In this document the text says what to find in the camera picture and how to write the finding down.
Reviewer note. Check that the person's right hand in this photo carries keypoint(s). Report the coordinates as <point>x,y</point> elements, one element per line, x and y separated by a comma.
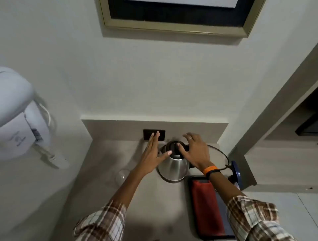
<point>198,155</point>

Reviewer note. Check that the person's left hand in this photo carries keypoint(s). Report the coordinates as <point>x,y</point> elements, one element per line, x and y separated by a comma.
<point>149,159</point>

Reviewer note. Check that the person's left thumb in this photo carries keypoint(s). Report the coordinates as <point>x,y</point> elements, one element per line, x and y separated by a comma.
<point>166,154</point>

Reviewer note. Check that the person's right thumb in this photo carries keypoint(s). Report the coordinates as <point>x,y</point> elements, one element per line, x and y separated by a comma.
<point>182,152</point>

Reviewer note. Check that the stainless steel electric kettle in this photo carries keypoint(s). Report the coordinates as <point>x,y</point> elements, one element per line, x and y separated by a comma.
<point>172,167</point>

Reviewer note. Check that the person's right forearm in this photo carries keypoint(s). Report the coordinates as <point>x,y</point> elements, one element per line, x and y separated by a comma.
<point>222,187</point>

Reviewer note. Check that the person's left forearm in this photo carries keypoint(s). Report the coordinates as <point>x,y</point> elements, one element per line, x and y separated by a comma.
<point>124,188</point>

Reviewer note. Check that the orange wristband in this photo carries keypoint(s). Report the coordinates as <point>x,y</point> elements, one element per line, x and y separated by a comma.
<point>209,170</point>

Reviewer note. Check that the clear drinking glass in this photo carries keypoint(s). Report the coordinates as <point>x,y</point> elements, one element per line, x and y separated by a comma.
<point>122,176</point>

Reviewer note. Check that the blue rimmed cup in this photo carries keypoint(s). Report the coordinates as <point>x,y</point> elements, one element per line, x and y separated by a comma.
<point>236,173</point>

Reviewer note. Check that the red folded cloth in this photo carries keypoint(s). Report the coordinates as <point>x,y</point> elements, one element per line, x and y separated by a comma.
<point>207,208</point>

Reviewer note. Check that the black rectangular tray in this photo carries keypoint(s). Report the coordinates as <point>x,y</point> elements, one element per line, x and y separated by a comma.
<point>229,223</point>

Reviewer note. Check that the black screen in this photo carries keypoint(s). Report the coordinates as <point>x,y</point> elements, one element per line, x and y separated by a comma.
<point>309,125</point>

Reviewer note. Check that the gold framed picture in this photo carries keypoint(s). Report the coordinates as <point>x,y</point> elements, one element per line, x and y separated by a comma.
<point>174,15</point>

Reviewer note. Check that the black wall socket plate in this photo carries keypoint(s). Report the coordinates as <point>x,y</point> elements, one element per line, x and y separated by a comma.
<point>147,134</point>

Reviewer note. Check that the white wall hair dryer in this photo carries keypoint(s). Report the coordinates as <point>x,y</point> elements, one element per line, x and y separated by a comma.
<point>17,116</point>

